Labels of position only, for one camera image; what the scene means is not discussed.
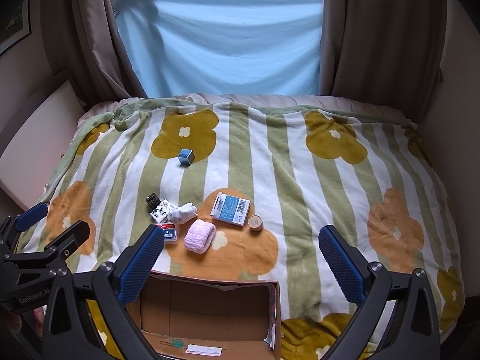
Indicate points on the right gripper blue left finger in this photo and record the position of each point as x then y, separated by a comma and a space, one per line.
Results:
134, 265

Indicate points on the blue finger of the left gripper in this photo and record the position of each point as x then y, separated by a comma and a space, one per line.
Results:
65, 244
30, 217

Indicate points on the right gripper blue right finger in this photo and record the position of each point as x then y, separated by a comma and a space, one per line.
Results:
346, 262

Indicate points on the red blue floss pick box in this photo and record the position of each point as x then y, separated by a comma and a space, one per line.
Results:
170, 232

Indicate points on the white black patterned packet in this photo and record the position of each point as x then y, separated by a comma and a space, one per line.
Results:
161, 212

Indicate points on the pink towel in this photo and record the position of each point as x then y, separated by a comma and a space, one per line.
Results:
199, 236

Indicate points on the white patterned sock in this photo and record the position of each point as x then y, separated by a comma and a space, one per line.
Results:
182, 214

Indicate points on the blue white barcode box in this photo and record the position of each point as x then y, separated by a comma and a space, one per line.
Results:
230, 209

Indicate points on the person's hand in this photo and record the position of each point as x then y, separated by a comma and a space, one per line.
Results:
14, 322

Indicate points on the white cushioned headboard panel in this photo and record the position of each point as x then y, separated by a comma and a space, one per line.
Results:
33, 140

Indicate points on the open cardboard box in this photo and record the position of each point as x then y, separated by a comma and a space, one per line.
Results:
188, 318

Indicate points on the small wooden cylinder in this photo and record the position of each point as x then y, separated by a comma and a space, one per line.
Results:
255, 223

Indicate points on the small blue cube box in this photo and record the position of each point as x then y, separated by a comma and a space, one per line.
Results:
186, 157

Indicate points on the floral striped fleece blanket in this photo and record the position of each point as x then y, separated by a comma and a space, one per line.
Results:
301, 167

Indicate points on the brown left curtain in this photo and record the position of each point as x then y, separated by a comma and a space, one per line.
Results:
81, 37

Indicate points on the brown curtain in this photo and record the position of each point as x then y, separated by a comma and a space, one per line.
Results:
81, 37
384, 52

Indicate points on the brown right curtain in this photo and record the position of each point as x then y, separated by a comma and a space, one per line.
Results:
384, 52

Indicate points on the light blue sheet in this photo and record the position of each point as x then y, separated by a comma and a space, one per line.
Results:
222, 46

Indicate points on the framed wall picture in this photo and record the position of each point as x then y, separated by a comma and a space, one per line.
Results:
17, 29

